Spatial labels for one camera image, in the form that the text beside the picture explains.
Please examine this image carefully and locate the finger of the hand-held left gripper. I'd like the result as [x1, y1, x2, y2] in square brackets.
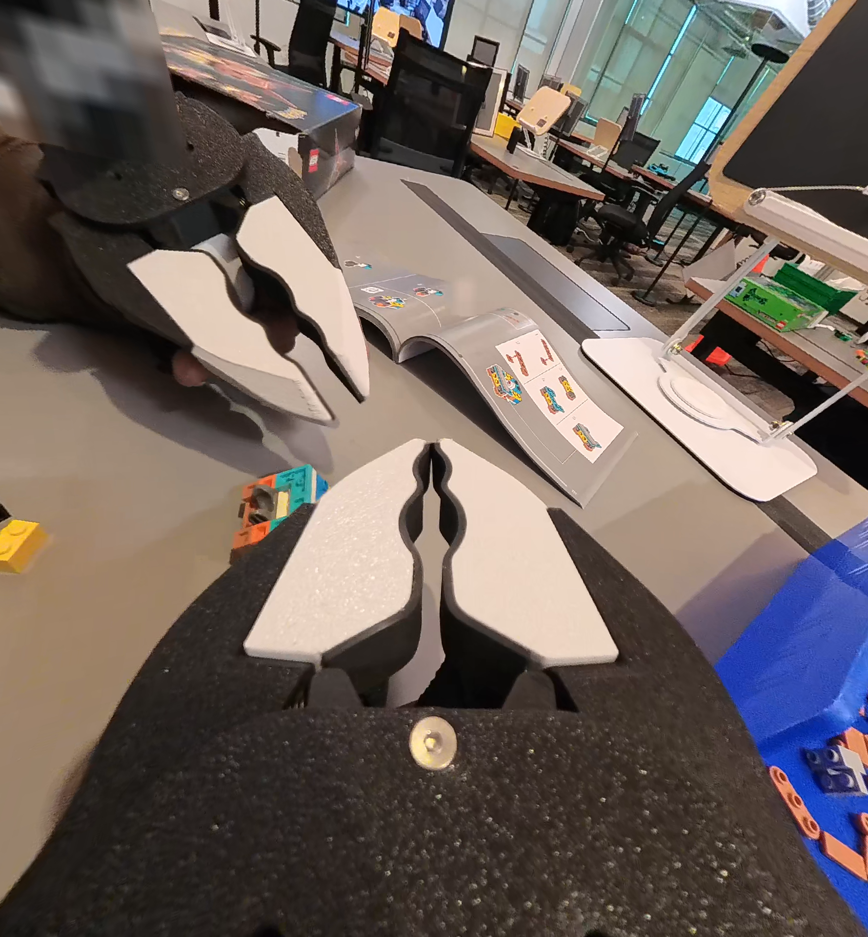
[235, 195, 372, 402]
[126, 234, 337, 427]

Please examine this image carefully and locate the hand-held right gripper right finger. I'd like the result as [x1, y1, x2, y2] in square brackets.
[431, 438, 620, 671]

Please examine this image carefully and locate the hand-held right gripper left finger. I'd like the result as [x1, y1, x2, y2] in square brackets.
[243, 439, 432, 669]

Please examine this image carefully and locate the multicoloured brick model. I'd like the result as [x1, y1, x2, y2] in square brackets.
[230, 465, 330, 561]

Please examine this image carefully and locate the person's left forearm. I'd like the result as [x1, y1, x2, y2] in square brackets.
[0, 117, 120, 326]

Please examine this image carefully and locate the grey desk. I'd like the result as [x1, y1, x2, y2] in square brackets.
[0, 154, 868, 923]

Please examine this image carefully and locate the wood-edged desk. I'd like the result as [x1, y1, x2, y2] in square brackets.
[470, 135, 605, 243]
[686, 277, 868, 429]

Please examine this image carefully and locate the person's left hand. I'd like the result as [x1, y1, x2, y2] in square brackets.
[170, 348, 213, 389]

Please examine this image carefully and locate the dark printed toy box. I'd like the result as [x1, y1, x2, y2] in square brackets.
[159, 37, 362, 199]

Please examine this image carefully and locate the grey instruction booklet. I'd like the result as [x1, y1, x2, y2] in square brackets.
[342, 256, 638, 508]

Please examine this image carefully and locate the black mesh office chair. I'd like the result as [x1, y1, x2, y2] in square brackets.
[368, 29, 493, 177]

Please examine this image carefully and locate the white tablet stand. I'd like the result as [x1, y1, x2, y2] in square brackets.
[582, 183, 868, 502]

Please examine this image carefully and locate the blue plastic bin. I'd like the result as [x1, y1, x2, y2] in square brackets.
[715, 494, 868, 937]

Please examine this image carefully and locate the wooden laptop stand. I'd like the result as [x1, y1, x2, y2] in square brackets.
[516, 86, 572, 136]

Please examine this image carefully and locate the yellow brick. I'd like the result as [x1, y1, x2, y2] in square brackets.
[0, 520, 48, 573]

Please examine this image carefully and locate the green box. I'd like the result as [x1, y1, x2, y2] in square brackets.
[723, 264, 859, 334]

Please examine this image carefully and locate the black floor lamp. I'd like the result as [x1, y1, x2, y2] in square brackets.
[635, 42, 792, 305]

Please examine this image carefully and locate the black board with wooden edge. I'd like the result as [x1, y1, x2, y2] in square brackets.
[708, 0, 868, 305]

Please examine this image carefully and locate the black desk cable cover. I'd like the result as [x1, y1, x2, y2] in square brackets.
[401, 179, 631, 334]

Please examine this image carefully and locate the large wall screen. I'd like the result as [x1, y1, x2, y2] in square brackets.
[335, 0, 457, 48]

